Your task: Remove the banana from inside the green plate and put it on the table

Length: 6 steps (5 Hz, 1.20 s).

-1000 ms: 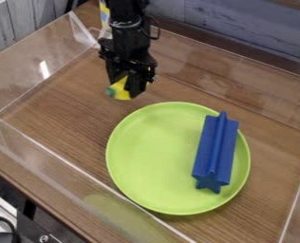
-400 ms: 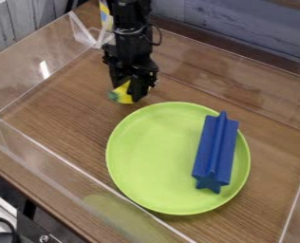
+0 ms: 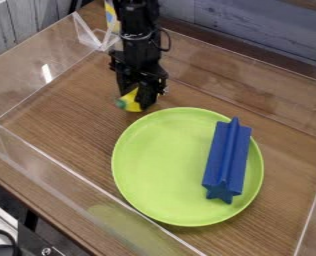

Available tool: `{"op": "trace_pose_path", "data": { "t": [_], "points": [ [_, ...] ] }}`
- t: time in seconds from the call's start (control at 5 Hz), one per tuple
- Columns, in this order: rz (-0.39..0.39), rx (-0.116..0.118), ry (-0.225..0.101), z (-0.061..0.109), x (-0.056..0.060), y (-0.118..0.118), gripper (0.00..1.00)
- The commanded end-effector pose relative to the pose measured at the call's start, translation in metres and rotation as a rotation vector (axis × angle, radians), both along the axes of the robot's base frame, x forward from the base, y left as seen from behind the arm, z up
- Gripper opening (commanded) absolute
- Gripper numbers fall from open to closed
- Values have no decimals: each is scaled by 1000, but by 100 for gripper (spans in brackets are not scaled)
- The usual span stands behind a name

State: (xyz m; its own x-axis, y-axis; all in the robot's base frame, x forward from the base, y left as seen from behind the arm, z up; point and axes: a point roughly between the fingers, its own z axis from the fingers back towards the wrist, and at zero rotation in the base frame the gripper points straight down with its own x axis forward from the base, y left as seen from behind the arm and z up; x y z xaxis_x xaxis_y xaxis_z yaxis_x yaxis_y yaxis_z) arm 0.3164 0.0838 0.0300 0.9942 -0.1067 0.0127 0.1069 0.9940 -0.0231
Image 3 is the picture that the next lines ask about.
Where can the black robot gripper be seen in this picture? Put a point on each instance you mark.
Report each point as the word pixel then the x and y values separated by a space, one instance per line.
pixel 136 64

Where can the yellow toy banana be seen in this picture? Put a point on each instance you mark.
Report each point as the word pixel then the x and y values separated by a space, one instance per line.
pixel 127 102

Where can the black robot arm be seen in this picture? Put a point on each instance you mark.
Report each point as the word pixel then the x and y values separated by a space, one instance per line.
pixel 139 18

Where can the green round plate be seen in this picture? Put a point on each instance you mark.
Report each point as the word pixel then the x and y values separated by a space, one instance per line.
pixel 159 164

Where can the blue star-shaped block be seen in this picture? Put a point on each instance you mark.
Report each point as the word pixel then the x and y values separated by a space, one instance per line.
pixel 226 167

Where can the black device with knob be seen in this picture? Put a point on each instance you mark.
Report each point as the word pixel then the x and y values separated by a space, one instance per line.
pixel 33 245

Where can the clear acrylic enclosure wall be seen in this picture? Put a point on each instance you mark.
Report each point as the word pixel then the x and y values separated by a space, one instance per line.
pixel 61 125

